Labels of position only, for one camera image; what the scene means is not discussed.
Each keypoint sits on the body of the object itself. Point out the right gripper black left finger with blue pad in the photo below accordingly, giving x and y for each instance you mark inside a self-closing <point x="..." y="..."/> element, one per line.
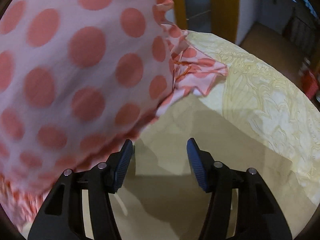
<point x="61" y="215"/>

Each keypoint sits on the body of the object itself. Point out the yellow patterned bedspread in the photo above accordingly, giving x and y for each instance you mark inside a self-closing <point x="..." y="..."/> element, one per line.
<point x="264" y="104"/>

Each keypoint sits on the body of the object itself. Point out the beige khaki pants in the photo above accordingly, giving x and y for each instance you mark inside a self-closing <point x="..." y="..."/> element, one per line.
<point x="160" y="197"/>

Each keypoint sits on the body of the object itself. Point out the pink polka dot pillow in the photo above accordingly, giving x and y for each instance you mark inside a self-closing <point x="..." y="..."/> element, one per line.
<point x="78" y="78"/>

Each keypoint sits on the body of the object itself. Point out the red object on floor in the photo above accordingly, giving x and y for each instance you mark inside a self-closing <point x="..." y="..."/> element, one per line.
<point x="310" y="84"/>

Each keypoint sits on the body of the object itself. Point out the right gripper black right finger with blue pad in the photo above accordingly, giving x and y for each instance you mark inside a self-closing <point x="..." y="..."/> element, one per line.
<point x="259" y="216"/>

